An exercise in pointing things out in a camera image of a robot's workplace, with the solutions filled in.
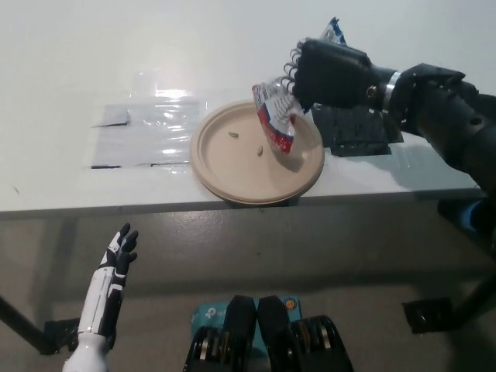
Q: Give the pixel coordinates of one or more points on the sunflower seed bag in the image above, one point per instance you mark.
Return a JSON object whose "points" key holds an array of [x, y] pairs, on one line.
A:
{"points": [[277, 116]]}

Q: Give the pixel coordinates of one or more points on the teal router box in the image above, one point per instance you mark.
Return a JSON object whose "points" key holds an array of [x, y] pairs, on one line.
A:
{"points": [[209, 314]]}

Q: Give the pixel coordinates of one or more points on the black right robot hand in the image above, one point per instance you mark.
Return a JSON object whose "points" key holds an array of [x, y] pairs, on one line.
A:
{"points": [[333, 77]]}

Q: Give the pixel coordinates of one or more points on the sunflower seed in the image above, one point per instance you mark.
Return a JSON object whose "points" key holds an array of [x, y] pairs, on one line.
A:
{"points": [[233, 135], [259, 150]]}

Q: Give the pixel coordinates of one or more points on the black and blue object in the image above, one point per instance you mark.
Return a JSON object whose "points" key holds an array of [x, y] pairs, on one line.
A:
{"points": [[465, 219]]}

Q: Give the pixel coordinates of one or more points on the black table leg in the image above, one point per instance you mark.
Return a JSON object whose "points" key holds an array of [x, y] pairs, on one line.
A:
{"points": [[23, 327], [476, 298]]}

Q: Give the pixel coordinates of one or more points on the clear plastic sheet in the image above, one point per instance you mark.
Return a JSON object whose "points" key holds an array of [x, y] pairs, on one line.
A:
{"points": [[143, 133]]}

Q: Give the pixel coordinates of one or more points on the beige paper plate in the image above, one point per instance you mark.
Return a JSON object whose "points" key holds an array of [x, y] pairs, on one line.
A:
{"points": [[232, 166]]}

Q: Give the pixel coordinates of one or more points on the white and black left hand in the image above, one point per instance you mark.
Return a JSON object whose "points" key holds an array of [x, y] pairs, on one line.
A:
{"points": [[100, 298]]}

